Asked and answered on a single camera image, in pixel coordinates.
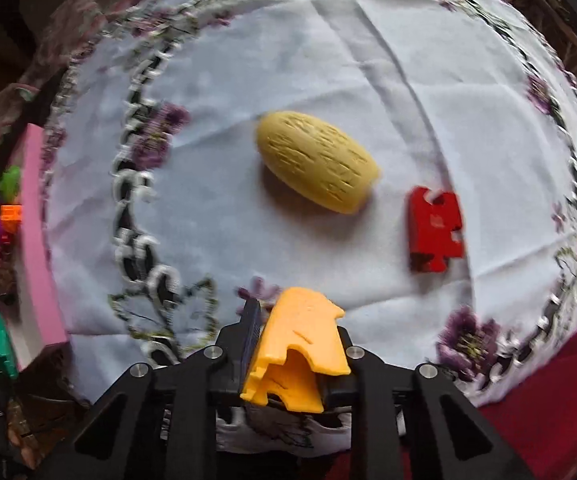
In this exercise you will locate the person's red clothing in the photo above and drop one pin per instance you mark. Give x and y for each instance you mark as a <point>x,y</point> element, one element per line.
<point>543,410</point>

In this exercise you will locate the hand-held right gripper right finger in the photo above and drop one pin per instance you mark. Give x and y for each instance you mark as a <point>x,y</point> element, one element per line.
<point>363,375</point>

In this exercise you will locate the white floral tablecloth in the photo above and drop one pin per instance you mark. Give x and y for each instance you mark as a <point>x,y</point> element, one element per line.
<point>318,60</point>

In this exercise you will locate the red plastic toy block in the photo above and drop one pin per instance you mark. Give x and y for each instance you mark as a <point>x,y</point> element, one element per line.
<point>433,230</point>

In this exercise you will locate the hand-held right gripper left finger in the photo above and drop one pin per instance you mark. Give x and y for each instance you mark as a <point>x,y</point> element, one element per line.
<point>251,332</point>

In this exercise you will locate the orange plastic toy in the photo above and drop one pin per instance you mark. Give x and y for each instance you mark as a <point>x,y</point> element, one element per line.
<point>303,335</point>
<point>11,217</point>

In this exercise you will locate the white tray with pink rim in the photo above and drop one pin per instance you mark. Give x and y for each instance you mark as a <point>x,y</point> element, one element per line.
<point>33,240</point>

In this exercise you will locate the lime green and white toy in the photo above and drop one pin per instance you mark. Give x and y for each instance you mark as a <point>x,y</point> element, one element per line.
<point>9,182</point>

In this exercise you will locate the yellow oval textured toy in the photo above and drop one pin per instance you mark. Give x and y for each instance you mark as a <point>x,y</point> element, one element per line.
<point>313,160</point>

